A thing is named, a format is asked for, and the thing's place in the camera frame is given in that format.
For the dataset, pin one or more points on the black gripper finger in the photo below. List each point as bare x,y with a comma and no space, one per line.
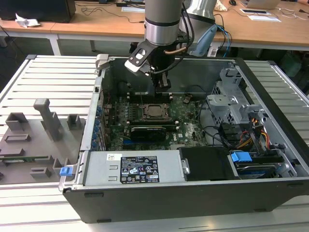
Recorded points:
155,81
164,87

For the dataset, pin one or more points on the metal locking lever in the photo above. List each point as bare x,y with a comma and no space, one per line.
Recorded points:
142,99
157,117

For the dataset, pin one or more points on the silver CPU green board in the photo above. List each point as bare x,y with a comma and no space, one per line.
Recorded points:
156,111

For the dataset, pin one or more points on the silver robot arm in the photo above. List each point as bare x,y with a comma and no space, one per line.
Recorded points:
161,14

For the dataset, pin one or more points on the CPU socket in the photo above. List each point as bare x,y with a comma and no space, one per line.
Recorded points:
142,118

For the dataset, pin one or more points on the green motherboard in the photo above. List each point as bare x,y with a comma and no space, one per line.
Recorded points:
188,125

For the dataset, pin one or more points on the pale blue teach pendant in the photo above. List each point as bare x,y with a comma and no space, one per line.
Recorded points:
205,39

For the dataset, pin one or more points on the black graphics card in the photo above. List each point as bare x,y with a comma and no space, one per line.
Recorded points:
148,134

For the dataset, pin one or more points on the small white box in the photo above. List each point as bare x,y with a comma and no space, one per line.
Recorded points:
213,51

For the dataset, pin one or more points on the grey case latch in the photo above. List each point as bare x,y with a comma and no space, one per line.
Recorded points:
101,60

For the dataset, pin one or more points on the white paper sheet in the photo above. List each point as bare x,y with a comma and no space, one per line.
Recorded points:
132,9
264,18

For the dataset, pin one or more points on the silver metal drive cage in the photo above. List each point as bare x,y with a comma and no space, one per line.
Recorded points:
223,107

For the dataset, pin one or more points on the black power adapter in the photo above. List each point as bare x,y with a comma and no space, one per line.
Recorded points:
122,4

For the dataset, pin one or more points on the wooden desk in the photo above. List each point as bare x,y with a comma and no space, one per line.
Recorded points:
265,33
96,27

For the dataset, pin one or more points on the patterned pouch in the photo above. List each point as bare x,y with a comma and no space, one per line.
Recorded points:
222,6

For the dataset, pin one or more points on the black plastic shroud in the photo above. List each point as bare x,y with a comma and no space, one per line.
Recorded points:
207,164

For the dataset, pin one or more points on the black computer mouse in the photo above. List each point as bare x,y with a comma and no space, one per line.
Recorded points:
233,2

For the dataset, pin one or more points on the grey power supply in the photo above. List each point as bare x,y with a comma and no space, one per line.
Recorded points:
99,169

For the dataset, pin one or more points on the blue disk carrier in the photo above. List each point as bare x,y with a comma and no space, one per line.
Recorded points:
241,158

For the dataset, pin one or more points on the silver laptop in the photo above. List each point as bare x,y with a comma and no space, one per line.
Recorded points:
260,3

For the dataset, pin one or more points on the black open PC case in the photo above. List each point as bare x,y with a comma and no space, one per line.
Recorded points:
169,205

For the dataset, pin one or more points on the hard disk drive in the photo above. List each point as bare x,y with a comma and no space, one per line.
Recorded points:
256,172

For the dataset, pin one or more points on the blue case latch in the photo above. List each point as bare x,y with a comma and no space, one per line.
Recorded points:
65,171

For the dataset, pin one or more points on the black monitor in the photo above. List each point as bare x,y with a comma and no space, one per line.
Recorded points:
36,9

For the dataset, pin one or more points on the grey parts rack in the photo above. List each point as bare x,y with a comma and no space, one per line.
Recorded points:
31,145

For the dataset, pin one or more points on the crumpled white paper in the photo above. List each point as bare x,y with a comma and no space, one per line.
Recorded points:
26,22

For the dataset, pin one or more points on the green RAM stick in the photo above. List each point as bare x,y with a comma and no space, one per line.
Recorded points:
29,158

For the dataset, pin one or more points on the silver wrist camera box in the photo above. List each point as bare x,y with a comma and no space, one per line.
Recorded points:
136,59

